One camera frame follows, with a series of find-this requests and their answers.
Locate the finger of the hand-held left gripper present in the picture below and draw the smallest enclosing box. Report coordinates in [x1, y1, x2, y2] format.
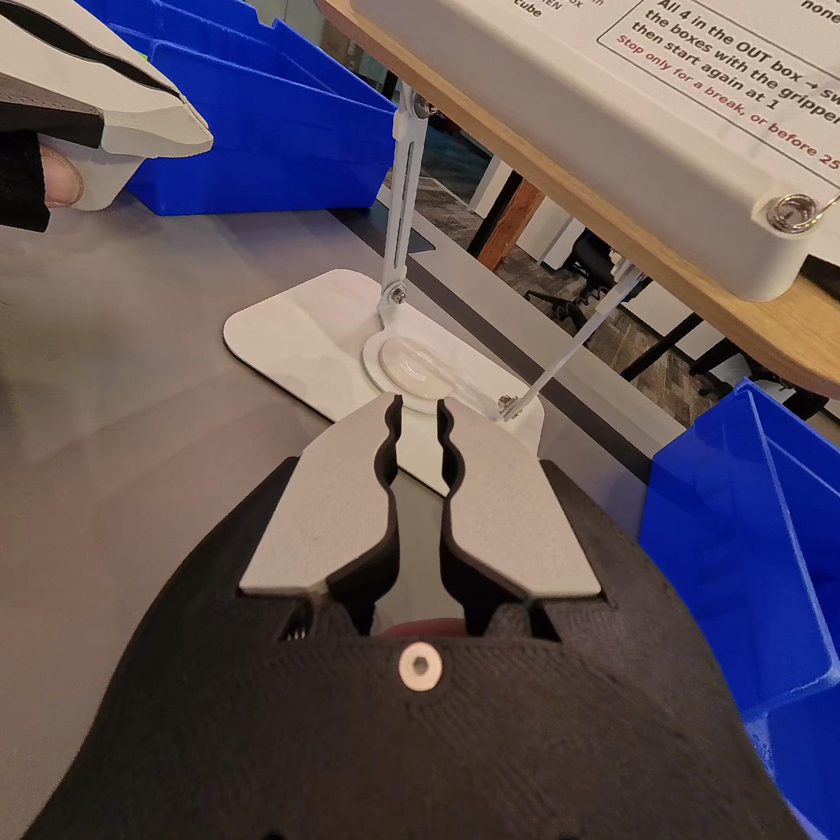
[0, 13, 215, 211]
[3, 0, 186, 101]

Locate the grey desk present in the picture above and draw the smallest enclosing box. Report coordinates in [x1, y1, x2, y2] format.
[0, 187, 686, 840]

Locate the clear round pad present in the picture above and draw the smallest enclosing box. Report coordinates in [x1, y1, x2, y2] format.
[381, 338, 457, 401]

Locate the metal ring fastener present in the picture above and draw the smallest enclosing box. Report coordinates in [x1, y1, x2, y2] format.
[764, 190, 840, 234]

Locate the wooden board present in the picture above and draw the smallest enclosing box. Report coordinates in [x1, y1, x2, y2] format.
[315, 0, 840, 398]

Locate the black table leg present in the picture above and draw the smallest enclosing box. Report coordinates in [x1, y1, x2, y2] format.
[620, 311, 703, 383]

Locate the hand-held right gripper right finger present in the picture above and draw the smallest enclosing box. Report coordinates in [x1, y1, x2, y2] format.
[436, 397, 602, 636]

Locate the wooden post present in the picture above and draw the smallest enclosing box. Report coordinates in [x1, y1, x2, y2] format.
[477, 178, 546, 273]

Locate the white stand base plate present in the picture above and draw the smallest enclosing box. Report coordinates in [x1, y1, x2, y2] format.
[223, 269, 547, 496]

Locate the white instruction sheet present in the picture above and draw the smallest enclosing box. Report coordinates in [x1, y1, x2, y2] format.
[512, 0, 840, 191]

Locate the white box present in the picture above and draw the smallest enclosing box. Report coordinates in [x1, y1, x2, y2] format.
[350, 0, 840, 303]

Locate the blue plastic bin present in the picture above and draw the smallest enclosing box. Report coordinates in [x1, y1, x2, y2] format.
[73, 0, 398, 217]
[640, 377, 840, 840]

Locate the person's left hand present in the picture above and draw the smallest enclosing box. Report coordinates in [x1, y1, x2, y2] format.
[39, 146, 85, 209]

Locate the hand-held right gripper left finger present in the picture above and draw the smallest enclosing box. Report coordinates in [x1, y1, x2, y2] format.
[238, 392, 404, 636]

